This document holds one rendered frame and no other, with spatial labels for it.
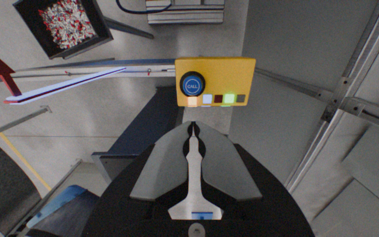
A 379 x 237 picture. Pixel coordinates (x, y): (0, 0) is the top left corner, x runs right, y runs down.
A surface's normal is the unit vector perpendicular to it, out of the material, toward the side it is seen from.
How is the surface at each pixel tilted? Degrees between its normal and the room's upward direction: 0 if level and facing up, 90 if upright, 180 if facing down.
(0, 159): 90
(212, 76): 0
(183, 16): 0
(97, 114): 0
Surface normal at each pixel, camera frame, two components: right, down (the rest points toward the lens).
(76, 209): 0.73, -0.54
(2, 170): 1.00, -0.04
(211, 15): -0.01, 0.48
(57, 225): 0.40, -0.76
